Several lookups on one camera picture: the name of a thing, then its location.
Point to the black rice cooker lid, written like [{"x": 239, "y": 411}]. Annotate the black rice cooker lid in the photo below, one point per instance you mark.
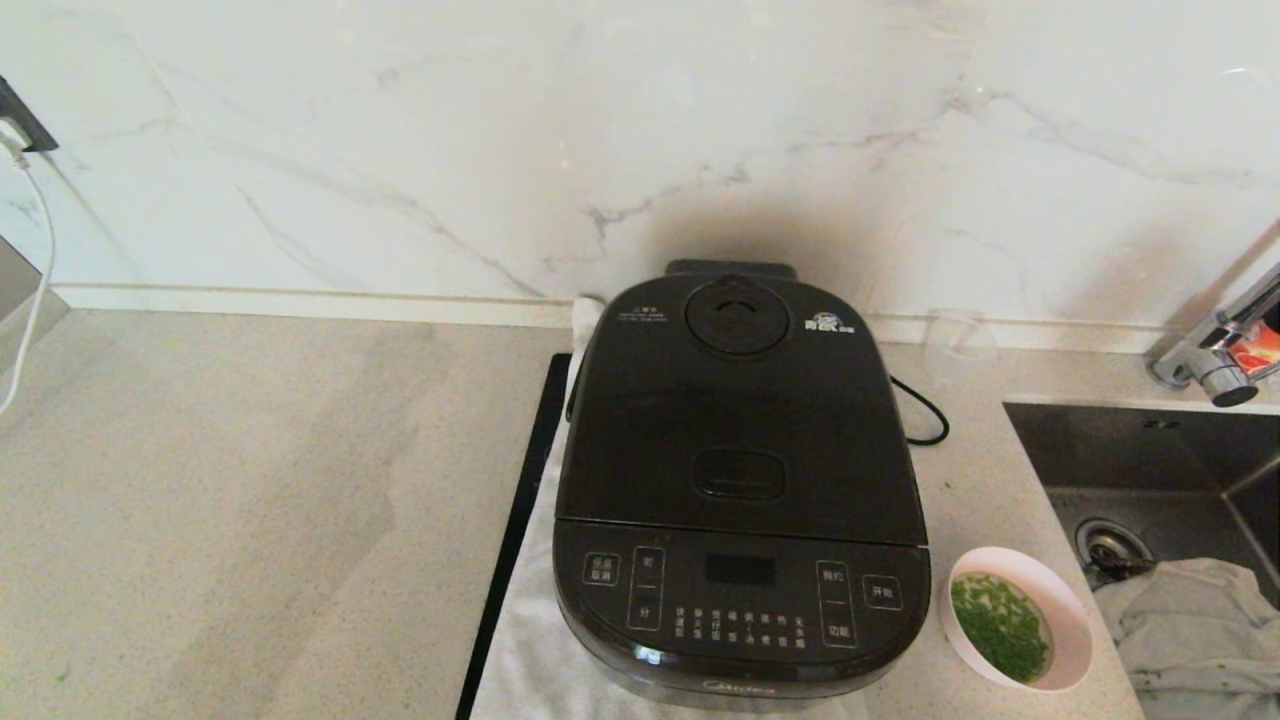
[{"x": 740, "y": 430}]

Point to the green grains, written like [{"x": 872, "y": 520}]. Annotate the green grains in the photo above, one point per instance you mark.
[{"x": 1000, "y": 625}]

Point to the pink plastic bowl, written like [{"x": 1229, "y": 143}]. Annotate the pink plastic bowl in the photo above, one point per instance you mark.
[{"x": 1070, "y": 615}]

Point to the black Midea rice cooker base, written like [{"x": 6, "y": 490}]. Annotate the black Midea rice cooker base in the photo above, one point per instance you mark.
[{"x": 740, "y": 600}]

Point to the long black flat strip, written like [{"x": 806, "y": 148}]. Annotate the long black flat strip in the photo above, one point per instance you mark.
[{"x": 520, "y": 520}]

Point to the white terry towel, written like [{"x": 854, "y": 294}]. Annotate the white terry towel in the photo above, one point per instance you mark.
[{"x": 520, "y": 650}]

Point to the clear plastic cup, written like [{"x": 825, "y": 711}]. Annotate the clear plastic cup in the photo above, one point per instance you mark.
[{"x": 960, "y": 345}]

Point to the stainless steel sink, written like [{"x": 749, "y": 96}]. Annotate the stainless steel sink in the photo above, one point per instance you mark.
[{"x": 1130, "y": 450}]

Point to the metal sink drain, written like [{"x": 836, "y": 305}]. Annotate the metal sink drain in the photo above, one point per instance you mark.
[{"x": 1108, "y": 545}]

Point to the chrome sink faucet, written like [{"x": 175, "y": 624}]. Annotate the chrome sink faucet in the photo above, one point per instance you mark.
[{"x": 1225, "y": 375}]

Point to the dish soap bottle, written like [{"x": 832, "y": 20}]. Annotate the dish soap bottle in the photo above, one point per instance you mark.
[{"x": 1258, "y": 352}]

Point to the crumpled grey cloth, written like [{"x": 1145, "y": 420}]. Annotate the crumpled grey cloth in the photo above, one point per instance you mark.
[{"x": 1200, "y": 630}]

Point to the grey box-shaped appliance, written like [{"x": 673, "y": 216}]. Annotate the grey box-shaped appliance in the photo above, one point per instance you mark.
[{"x": 20, "y": 290}]

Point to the black wall socket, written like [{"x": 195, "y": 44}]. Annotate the black wall socket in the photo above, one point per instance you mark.
[{"x": 22, "y": 120}]

